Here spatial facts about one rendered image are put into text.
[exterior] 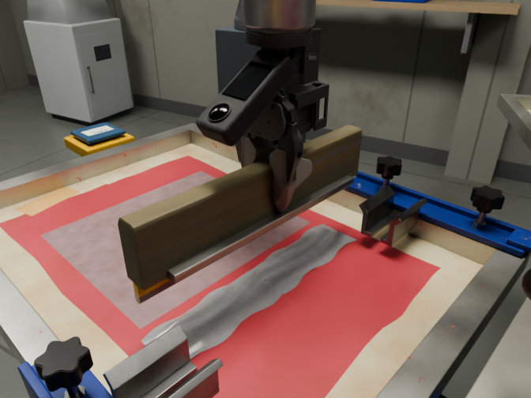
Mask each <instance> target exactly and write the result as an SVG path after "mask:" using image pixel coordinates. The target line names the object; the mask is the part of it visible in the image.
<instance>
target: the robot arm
mask: <svg viewBox="0 0 531 398"><path fill-rule="evenodd" d="M315 10H316V0H239V4H238V7H237V10H236V13H235V20H234V23H235V29H237V30H240V31H245V32H246V43H247V44H250V45H252V46H256V47H261V50H259V51H257V52H256V53H255V54H254V56H253V57H252V58H251V59H250V60H249V61H248V63H247V64H246V65H245V66H244V67H243V68H242V69H241V70H240V71H239V72H238V73H237V74H236V75H235V77H234V78H233V79H232V80H231V81H230V82H229V84H228V85H227V86H226V87H225V88H224V89H223V91H222V92H221V93H220V94H219V95H218V96H217V97H216V99H215V100H214V101H213V102H212V103H211V104H210V105H209V106H208V107H207V108H206V109H205V110H204V112H203V113H202V114H201V115H200V116H199V117H198V119H197V120H196V125H197V127H198V128H199V129H200V131H201V133H202V134H203V135H204V136H205V137H207V138H210V139H212V140H215V141H218V142H220V143H222V144H224V145H227V146H234V145H235V147H236V151H237V155H238V159H239V162H240V163H241V167H242V168H243V167H246V166H248V165H251V164H253V163H256V162H258V161H260V160H263V159H265V158H268V157H269V163H270V166H271V168H272V169H273V183H272V186H273V191H274V195H273V199H272V202H273V203H274V205H275V206H276V208H277V210H278V211H279V212H283V211H284V210H285V209H286V208H287V207H288V205H289V203H290V201H291V199H292V195H293V194H294V189H295V188H296V187H298V186H299V185H300V184H301V183H302V182H303V181H304V180H305V179H306V178H307V177H309V175H310V174H311V171H312V162H311V161H310V160H308V159H304V158H302V157H301V156H302V154H303V138H302V136H301V134H304V133H307V132H309V131H310V130H311V129H313V131H316V130H320V129H321V128H324V127H326V123H327V111H328V100H329V89H330V85H329V84H325V83H322V82H319V81H318V64H319V51H320V37H321V29H320V28H310V27H312V26H313V25H314V24H315ZM322 98H325V102H324V114H323V118H321V119H319V120H318V118H319V105H320V99H322ZM269 143H270V144H271V145H276V144H278V146H277V147H278V148H274V147H271V146H269Z"/></svg>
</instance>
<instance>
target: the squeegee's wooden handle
mask: <svg viewBox="0 0 531 398"><path fill-rule="evenodd" d="M361 140H362V130H361V129H360V128H359V127H355V126H350V125H347V126H344V127H341V128H340V129H338V130H334V131H332V132H330V133H327V134H324V135H322V136H320V137H316V138H315V139H313V140H310V141H307V142H305V143H303V154H302V156H301V157H302V158H304V159H308V160H310V161H311V162H312V171H311V174H310V175H309V177H307V178H306V179H305V180H304V181H303V182H302V183H301V184H300V185H299V186H298V187H296V188H295V189H294V194H293V195H292V199H291V201H290V203H289V205H291V204H293V203H295V202H297V201H299V200H301V199H303V198H304V197H306V196H308V195H310V194H312V193H314V192H316V191H317V190H320V189H321V188H323V187H325V186H328V185H329V184H330V183H332V182H335V181H337V180H338V179H340V178H342V177H344V176H346V175H350V176H352V177H354V176H355V175H357V173H358V166H359V159H360V146H361ZM272 183H273V169H272V168H271V166H270V163H269V157H268V158H265V159H263V160H260V161H258V162H256V163H253V164H251V165H248V166H246V167H243V168H240V169H238V170H236V171H233V172H231V173H229V174H226V175H223V176H221V177H219V178H215V179H214V180H211V181H209V182H206V183H203V184H201V185H200V186H196V187H194V188H192V189H189V190H186V191H184V192H182V193H178V194H176V195H175V196H172V197H169V198H167V199H164V200H162V201H159V202H157V203H155V204H152V205H149V206H147V207H145V208H142V209H139V210H137V211H135V212H132V213H130V214H127V215H125V216H122V217H120V218H119V221H118V227H119V235H120V239H121V244H122V251H123V256H124V261H125V265H126V273H127V277H128V278H129V279H130V280H132V281H133V282H134V283H135V284H137V285H138V286H139V287H140V289H142V290H146V289H148V288H150V287H151V286H153V285H155V284H157V283H159V282H160V281H162V280H165V279H167V278H168V270H169V269H170V268H173V267H175V266H176V265H178V264H180V263H182V262H184V261H186V260H188V259H190V258H191V257H193V256H195V255H197V254H199V253H201V252H202V251H204V250H207V249H208V248H210V247H212V246H215V245H216V244H217V243H219V242H222V241H224V240H225V239H227V238H229V237H231V236H233V235H235V234H237V233H239V232H241V231H242V230H244V229H246V228H248V227H250V226H252V225H253V224H255V223H257V222H259V221H261V220H263V219H265V218H266V217H268V216H271V215H272V214H274V213H276V212H278V210H277V208H276V206H275V205H274V203H273V202H272V199H273V195H274V191H273V186H272ZM289 205H288V206H289Z"/></svg>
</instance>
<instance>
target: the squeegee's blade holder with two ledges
mask: <svg viewBox="0 0 531 398"><path fill-rule="evenodd" d="M353 183H354V177H352V176H350V175H346V176H344V177H342V178H340V179H338V180H337V181H335V182H332V183H330V184H329V185H328V186H325V187H323V188H321V189H320V190H317V191H316V192H314V193H312V194H310V195H308V196H306V197H304V198H303V199H301V200H299V201H297V202H295V203H293V204H291V205H289V206H288V207H287V208H286V209H285V210H284V211H283V212H279V211H278V212H276V213H274V214H272V215H271V216H268V217H266V218H265V219H263V220H261V221H259V222H257V223H255V224H253V225H252V226H250V227H248V228H246V229H244V230H242V231H241V232H239V233H237V234H235V235H233V236H231V237H229V238H227V239H225V240H224V241H222V242H219V243H217V244H216V245H215V246H212V247H210V248H208V249H207V250H204V251H202V252H201V253H199V254H197V255H195V256H193V257H191V258H190V259H188V260H186V261H184V262H182V263H180V264H178V265H176V266H175V267H173V268H170V269H169V270H168V278H169V279H170V280H172V281H173V282H174V283H177V282H179V281H180V280H182V279H184V278H186V277H188V276H189V275H191V274H193V273H195V272H196V271H198V270H200V269H202V268H204V267H205V266H207V265H209V264H211V263H213V262H214V261H216V260H218V259H220V258H221V257H223V256H225V255H227V254H228V253H231V252H232V251H233V250H236V249H238V248H240V247H241V246H243V245H245V244H247V243H248V242H250V241H252V240H253V239H255V238H257V237H259V236H260V235H263V234H265V233H266V232H267V231H270V230H272V229H273V228H275V227H277V226H278V225H280V224H282V223H284V222H285V221H287V220H290V219H291V218H292V217H294V216H297V215H298V214H300V213H301V212H303V211H305V210H307V209H309V208H310V207H312V206H314V205H316V204H317V203H319V202H321V201H323V200H325V199H326V198H328V197H330V196H332V195H334V194H335V193H337V192H339V191H341V190H342V189H344V188H346V187H348V186H350V185H351V184H353Z"/></svg>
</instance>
